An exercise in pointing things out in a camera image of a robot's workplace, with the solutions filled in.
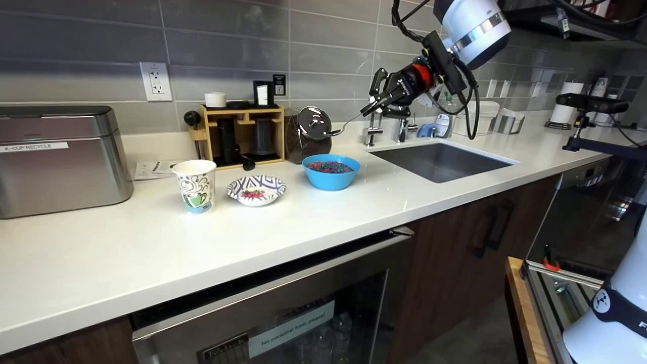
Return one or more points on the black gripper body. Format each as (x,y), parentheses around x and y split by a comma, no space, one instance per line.
(409,81)

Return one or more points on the colourful cereal heap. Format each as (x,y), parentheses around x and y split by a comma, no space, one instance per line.
(327,167)

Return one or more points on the blue bowl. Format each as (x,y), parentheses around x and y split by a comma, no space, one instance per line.
(327,180)

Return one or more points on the black round knob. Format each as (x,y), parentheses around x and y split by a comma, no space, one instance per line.
(192,120)

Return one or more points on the metal spoon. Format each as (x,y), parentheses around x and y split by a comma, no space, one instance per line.
(351,121)

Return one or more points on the small white cup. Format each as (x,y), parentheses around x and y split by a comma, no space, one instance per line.
(215,99)

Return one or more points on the glass door beverage fridge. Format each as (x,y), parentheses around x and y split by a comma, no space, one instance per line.
(269,304)

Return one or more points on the aluminium extrusion frame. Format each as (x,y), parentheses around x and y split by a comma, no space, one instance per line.
(559,296)

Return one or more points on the dark wall shelf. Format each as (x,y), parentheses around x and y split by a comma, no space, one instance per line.
(579,20)

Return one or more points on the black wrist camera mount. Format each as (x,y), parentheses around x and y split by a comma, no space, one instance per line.
(446,63)

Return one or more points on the black wall plate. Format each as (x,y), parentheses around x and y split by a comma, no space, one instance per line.
(280,83)

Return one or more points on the black camera on stand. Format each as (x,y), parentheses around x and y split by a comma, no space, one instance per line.
(593,104)

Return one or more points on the glass jar with metal lid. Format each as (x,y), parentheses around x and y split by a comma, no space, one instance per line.
(309,135)

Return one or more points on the patterned paper cup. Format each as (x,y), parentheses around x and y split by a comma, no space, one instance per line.
(194,184)

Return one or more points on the white paper sachets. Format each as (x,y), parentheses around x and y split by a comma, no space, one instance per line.
(152,171)

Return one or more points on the black framed sign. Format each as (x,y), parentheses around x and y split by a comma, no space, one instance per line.
(264,93)

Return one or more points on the wooden coffee stand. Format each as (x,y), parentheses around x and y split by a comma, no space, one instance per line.
(235,114)

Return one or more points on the white wall outlet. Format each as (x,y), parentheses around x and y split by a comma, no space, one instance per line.
(155,81)

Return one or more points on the white paper towel roll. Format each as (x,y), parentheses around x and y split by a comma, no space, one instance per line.
(564,104)

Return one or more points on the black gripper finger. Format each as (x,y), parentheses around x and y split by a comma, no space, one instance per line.
(387,104)
(379,81)

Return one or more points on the white blue-patterned bowl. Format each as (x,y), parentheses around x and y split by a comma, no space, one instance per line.
(269,183)

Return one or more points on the dark wood base cabinet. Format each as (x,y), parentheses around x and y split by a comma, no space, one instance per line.
(74,347)
(457,284)

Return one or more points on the orange clamp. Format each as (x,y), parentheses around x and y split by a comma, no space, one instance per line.
(550,265)

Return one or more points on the black coffee press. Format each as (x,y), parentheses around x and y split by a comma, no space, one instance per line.
(264,139)
(227,145)

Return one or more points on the steel undermount sink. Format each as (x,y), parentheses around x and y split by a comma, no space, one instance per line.
(446,163)

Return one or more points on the small colourful cereal portion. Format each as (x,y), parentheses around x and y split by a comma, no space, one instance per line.
(255,196)

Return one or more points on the white dish tray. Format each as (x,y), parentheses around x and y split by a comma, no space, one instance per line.
(488,118)

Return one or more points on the small blue sink caddy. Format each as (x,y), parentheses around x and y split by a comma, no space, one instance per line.
(434,129)

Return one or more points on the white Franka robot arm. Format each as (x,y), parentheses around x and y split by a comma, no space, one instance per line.
(472,27)

